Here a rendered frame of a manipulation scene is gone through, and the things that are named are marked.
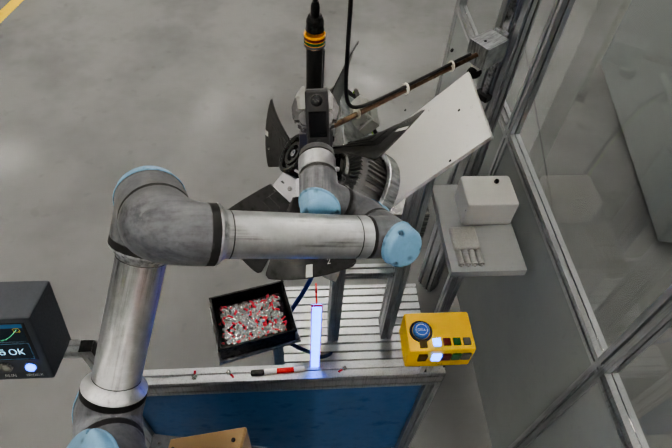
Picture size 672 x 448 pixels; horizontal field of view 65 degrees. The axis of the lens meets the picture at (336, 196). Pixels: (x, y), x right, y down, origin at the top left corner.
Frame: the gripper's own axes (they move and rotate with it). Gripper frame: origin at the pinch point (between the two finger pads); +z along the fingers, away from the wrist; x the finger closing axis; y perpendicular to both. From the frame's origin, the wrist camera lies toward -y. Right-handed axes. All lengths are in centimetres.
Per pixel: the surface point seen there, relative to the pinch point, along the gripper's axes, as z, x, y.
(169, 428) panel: -40, -46, 103
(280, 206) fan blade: 0.2, -9.1, 41.9
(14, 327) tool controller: -43, -61, 25
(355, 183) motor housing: 0.0, 11.5, 32.4
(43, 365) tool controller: -46, -59, 37
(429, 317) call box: -36, 27, 42
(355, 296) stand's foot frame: 27, 21, 142
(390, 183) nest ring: 0.6, 21.3, 33.3
